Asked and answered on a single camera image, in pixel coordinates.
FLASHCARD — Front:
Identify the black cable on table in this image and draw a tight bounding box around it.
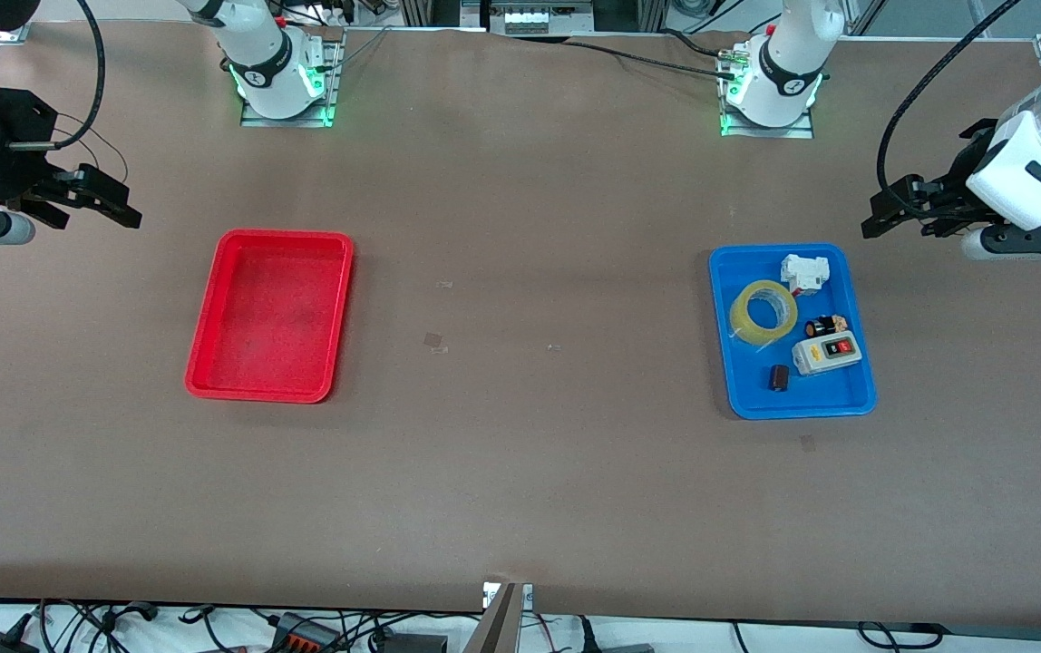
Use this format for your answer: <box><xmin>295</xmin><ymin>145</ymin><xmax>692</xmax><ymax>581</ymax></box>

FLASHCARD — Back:
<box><xmin>564</xmin><ymin>27</ymin><xmax>739</xmax><ymax>78</ymax></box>

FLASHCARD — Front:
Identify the white circuit breaker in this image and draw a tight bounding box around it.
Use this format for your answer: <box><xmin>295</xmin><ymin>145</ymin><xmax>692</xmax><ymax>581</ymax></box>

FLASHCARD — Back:
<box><xmin>780</xmin><ymin>254</ymin><xmax>830</xmax><ymax>298</ymax></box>

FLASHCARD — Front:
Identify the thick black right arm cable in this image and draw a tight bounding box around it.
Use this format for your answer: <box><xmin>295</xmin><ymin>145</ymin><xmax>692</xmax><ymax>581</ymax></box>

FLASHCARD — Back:
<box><xmin>49</xmin><ymin>0</ymin><xmax>106</xmax><ymax>151</ymax></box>

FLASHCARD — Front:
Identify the silver connector box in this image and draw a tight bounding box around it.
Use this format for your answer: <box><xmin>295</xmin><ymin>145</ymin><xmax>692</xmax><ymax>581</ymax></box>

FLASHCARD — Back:
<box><xmin>489</xmin><ymin>0</ymin><xmax>594</xmax><ymax>35</ymax></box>

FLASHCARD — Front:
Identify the black looped floor cable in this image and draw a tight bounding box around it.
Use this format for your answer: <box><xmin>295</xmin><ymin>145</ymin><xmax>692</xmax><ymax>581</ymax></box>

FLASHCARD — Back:
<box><xmin>856</xmin><ymin>620</ymin><xmax>948</xmax><ymax>650</ymax></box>

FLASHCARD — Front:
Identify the orange black power strip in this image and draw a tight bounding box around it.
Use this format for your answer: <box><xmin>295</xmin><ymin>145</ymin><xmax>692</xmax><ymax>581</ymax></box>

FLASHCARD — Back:
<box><xmin>271</xmin><ymin>615</ymin><xmax>340</xmax><ymax>653</ymax></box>

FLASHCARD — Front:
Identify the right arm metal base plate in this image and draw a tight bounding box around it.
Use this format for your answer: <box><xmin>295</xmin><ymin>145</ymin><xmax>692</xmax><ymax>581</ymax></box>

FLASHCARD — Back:
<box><xmin>239</xmin><ymin>27</ymin><xmax>345</xmax><ymax>128</ymax></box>

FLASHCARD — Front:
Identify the aluminium mount beam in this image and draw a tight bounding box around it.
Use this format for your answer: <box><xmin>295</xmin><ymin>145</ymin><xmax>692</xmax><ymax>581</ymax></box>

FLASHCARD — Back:
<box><xmin>462</xmin><ymin>580</ymin><xmax>535</xmax><ymax>653</ymax></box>

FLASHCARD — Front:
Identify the red plastic tray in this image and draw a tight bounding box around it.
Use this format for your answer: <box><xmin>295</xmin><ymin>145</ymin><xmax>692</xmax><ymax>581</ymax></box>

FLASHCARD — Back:
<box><xmin>184</xmin><ymin>229</ymin><xmax>355</xmax><ymax>404</ymax></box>

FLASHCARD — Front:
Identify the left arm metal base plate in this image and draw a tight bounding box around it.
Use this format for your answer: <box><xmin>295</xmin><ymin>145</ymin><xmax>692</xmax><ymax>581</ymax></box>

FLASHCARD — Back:
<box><xmin>718</xmin><ymin>45</ymin><xmax>816</xmax><ymax>140</ymax></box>

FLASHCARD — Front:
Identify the blue plastic tray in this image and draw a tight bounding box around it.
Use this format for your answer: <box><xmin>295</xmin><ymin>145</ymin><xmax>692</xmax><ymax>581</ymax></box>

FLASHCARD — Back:
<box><xmin>708</xmin><ymin>242</ymin><xmax>878</xmax><ymax>421</ymax></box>

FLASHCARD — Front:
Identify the grey push-button switch box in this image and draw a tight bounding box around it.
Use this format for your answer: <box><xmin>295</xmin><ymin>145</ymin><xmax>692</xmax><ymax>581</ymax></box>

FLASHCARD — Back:
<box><xmin>791</xmin><ymin>330</ymin><xmax>863</xmax><ymax>377</ymax></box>

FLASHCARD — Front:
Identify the yellow tape roll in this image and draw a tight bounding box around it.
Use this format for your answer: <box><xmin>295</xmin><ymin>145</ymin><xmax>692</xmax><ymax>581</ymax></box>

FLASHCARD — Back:
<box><xmin>728</xmin><ymin>280</ymin><xmax>799</xmax><ymax>346</ymax></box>

